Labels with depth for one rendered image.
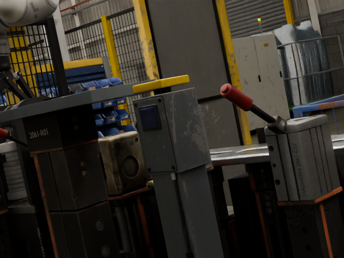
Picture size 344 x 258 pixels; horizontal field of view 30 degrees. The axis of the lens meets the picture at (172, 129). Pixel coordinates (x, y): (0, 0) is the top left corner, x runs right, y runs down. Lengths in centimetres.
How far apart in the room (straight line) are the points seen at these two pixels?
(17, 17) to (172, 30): 303
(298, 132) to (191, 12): 400
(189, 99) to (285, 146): 16
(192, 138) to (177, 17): 389
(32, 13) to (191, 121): 92
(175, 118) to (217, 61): 418
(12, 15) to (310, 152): 101
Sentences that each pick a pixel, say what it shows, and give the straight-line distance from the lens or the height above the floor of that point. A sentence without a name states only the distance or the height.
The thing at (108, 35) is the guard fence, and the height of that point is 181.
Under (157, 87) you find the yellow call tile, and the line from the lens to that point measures 89.
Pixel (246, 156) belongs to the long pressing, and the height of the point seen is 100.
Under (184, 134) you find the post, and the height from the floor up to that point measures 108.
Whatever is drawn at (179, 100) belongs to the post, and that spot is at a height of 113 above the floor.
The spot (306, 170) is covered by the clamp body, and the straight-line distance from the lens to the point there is 96.
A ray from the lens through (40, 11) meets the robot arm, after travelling 175.
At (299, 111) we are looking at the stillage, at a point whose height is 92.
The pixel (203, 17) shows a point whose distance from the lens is 503.
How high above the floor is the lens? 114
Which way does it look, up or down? 3 degrees down
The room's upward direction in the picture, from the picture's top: 11 degrees counter-clockwise
